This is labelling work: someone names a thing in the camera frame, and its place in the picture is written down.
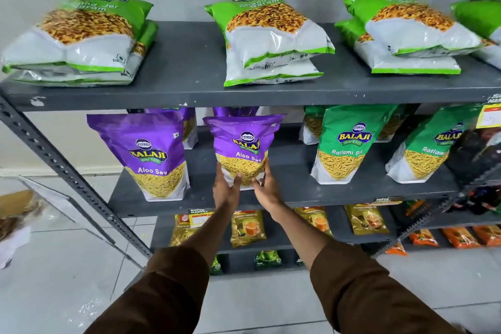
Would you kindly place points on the person's right hand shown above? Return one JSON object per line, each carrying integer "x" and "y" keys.
{"x": 270, "y": 196}

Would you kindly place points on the person's left hand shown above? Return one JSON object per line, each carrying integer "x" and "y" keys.
{"x": 227, "y": 194}

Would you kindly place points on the grey metal shelf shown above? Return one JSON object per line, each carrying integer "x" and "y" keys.
{"x": 188, "y": 59}

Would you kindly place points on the green-white packet stack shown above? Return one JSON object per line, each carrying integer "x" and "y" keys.
{"x": 274, "y": 40}

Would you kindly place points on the person's left forearm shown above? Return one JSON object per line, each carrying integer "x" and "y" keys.
{"x": 176, "y": 279}

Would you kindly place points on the person's right forearm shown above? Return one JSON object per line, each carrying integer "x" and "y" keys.
{"x": 352, "y": 286}

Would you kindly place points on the small yellow price label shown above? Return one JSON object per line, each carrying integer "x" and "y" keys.
{"x": 202, "y": 218}
{"x": 387, "y": 201}

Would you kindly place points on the gold tea packet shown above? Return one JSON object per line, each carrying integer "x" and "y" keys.
{"x": 180, "y": 232}
{"x": 248, "y": 228}
{"x": 368, "y": 220}
{"x": 317, "y": 218}

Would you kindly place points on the dark green packet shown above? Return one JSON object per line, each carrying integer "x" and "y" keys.
{"x": 216, "y": 266}
{"x": 300, "y": 261}
{"x": 268, "y": 260}

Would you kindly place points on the orange packet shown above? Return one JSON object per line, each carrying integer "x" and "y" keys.
{"x": 424, "y": 238}
{"x": 489, "y": 236}
{"x": 396, "y": 248}
{"x": 462, "y": 238}

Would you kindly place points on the grey metal rack unit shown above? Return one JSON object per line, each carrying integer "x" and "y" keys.
{"x": 438, "y": 220}

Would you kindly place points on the row of soft drink bottles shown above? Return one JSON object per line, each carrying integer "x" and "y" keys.
{"x": 481, "y": 200}

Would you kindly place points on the cardboard box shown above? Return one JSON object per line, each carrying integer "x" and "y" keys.
{"x": 15, "y": 204}

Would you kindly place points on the clear plastic bag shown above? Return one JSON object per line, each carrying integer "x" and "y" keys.
{"x": 15, "y": 243}

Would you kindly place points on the yellow red price label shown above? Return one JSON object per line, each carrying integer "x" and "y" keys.
{"x": 489, "y": 116}

